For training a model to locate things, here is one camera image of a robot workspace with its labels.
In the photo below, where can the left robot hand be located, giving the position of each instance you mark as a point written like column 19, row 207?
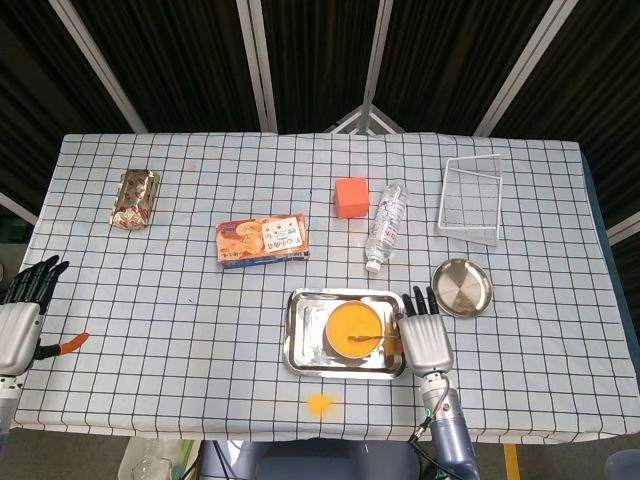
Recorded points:
column 17, row 335

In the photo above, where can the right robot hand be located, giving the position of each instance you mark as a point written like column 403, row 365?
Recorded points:
column 427, row 345

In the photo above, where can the metal spoon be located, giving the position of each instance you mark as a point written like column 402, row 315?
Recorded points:
column 365, row 338

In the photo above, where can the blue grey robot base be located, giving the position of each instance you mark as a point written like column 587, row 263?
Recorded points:
column 310, row 462

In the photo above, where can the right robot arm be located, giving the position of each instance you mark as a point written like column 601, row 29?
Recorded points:
column 450, row 435

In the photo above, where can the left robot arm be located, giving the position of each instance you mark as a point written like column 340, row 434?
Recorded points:
column 7, row 387

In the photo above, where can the beige bowl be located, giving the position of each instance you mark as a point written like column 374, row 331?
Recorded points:
column 352, row 356

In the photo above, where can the orange powder pile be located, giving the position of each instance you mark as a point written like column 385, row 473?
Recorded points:
column 320, row 404

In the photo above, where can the round steel plate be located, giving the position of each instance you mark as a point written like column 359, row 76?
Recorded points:
column 462, row 288

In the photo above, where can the rectangular steel tray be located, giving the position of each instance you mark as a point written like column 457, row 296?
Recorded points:
column 305, row 340

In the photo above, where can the clear plastic water bottle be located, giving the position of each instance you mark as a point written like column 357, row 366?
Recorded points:
column 386, row 227

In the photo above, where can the checked tablecloth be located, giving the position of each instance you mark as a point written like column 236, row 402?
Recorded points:
column 175, row 310

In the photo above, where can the orange cube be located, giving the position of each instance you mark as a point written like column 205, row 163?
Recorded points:
column 352, row 199

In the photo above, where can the gold foil snack packet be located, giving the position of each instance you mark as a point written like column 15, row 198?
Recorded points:
column 134, row 200

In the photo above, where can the clear plastic bag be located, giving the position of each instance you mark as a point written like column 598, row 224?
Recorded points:
column 150, row 460

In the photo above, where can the orange biscuit box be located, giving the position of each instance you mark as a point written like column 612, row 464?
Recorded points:
column 260, row 240

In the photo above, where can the white triangular screen foot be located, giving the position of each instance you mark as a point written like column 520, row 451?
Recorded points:
column 366, row 120

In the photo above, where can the black folding partition screen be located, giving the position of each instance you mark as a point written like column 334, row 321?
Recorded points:
column 190, row 65

